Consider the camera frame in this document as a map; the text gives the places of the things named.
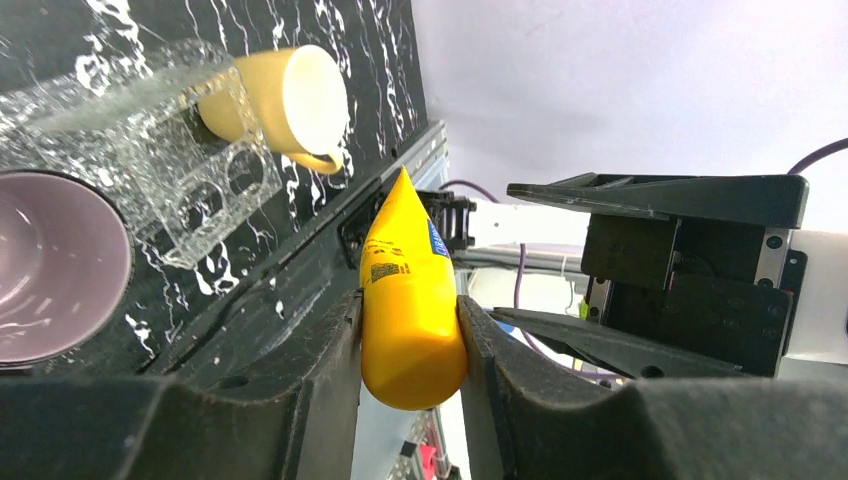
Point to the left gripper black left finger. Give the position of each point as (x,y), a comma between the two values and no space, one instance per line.
(291,414)

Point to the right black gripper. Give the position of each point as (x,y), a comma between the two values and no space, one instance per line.
(688,294)

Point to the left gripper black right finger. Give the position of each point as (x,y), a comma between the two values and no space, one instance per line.
(529,418)

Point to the yellow toothpaste tube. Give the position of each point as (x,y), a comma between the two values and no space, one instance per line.
(413,353)

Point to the purple mug black rim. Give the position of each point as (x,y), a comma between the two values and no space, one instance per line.
(66,260)

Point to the yellow mug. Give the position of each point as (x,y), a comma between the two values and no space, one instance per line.
(299,100)

